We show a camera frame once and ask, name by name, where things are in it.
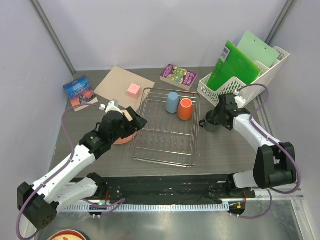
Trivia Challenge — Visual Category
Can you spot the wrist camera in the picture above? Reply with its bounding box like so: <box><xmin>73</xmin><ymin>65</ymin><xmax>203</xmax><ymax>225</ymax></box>
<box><xmin>233</xmin><ymin>90</ymin><xmax>246</xmax><ymax>109</ymax></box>
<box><xmin>98</xmin><ymin>99</ymin><xmax>122</xmax><ymax>117</ymax></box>

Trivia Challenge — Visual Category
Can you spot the purple children's book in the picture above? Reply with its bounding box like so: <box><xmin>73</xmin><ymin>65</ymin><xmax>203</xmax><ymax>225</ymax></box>
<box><xmin>159</xmin><ymin>64</ymin><xmax>198</xmax><ymax>91</ymax></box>

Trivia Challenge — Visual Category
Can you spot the brown cardboard sheet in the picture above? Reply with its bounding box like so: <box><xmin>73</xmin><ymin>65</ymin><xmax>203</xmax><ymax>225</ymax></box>
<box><xmin>94</xmin><ymin>66</ymin><xmax>155</xmax><ymax>111</ymax></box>

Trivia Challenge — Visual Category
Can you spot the grey mug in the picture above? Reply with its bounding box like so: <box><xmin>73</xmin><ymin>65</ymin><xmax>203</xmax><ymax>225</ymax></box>
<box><xmin>199</xmin><ymin>110</ymin><xmax>220</xmax><ymax>133</ymax></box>

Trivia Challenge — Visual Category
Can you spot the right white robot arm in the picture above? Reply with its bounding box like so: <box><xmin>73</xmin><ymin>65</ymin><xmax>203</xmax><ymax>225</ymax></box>
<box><xmin>209</xmin><ymin>93</ymin><xmax>301</xmax><ymax>198</ymax></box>

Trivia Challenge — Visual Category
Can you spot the blue Jane Eyre book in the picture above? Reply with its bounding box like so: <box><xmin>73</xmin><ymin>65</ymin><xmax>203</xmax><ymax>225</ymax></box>
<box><xmin>63</xmin><ymin>75</ymin><xmax>98</xmax><ymax>112</ymax></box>

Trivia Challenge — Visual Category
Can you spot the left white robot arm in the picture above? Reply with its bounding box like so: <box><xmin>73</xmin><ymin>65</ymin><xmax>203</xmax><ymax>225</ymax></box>
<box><xmin>17</xmin><ymin>104</ymin><xmax>147</xmax><ymax>230</ymax></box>

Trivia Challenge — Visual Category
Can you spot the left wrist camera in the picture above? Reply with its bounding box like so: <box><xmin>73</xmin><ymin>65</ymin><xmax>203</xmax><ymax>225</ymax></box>
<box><xmin>98</xmin><ymin>99</ymin><xmax>122</xmax><ymax>117</ymax></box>

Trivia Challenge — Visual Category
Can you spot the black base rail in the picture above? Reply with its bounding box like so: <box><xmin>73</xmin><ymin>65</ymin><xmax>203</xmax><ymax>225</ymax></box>
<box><xmin>85</xmin><ymin>174</ymin><xmax>256</xmax><ymax>205</ymax></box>

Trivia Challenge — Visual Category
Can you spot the dark green folder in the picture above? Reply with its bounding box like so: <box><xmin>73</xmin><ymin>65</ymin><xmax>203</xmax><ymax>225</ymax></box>
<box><xmin>206</xmin><ymin>40</ymin><xmax>261</xmax><ymax>91</ymax></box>

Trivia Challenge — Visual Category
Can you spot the metal wire dish rack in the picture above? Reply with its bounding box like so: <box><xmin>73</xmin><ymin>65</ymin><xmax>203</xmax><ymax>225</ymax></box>
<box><xmin>129</xmin><ymin>87</ymin><xmax>201</xmax><ymax>168</ymax></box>

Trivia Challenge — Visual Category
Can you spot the pink cube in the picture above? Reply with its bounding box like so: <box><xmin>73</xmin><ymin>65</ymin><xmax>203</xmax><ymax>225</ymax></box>
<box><xmin>127</xmin><ymin>83</ymin><xmax>141</xmax><ymax>99</ymax></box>

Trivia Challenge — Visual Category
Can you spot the red rimmed plate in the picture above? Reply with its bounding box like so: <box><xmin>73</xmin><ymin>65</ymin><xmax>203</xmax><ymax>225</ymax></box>
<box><xmin>48</xmin><ymin>229</ymin><xmax>87</xmax><ymax>240</ymax></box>

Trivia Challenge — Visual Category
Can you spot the light green clipboard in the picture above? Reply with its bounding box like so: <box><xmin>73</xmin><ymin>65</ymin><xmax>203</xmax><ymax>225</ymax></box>
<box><xmin>237</xmin><ymin>31</ymin><xmax>279</xmax><ymax>68</ymax></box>

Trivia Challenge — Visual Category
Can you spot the white slotted cable duct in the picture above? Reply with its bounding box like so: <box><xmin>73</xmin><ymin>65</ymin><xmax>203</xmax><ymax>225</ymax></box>
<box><xmin>62</xmin><ymin>202</ymin><xmax>230</xmax><ymax>215</ymax></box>

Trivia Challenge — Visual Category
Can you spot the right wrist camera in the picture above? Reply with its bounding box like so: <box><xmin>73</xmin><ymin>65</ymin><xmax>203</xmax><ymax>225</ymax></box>
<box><xmin>233</xmin><ymin>90</ymin><xmax>246</xmax><ymax>109</ymax></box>

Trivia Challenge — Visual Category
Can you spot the white perforated file organizer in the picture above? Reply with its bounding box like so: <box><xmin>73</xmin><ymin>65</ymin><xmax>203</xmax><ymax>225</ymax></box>
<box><xmin>197</xmin><ymin>46</ymin><xmax>291</xmax><ymax>108</ymax></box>

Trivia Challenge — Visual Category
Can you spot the orange cup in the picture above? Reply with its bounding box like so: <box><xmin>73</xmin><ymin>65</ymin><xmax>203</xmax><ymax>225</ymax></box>
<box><xmin>177</xmin><ymin>98</ymin><xmax>193</xmax><ymax>121</ymax></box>

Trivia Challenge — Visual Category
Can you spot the pink cream plate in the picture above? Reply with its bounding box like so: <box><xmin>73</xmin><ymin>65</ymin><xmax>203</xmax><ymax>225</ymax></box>
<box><xmin>114</xmin><ymin>132</ymin><xmax>137</xmax><ymax>145</ymax></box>

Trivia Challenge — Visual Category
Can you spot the blue cup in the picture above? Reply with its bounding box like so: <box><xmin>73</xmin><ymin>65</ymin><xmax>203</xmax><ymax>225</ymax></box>
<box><xmin>165</xmin><ymin>91</ymin><xmax>180</xmax><ymax>114</ymax></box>

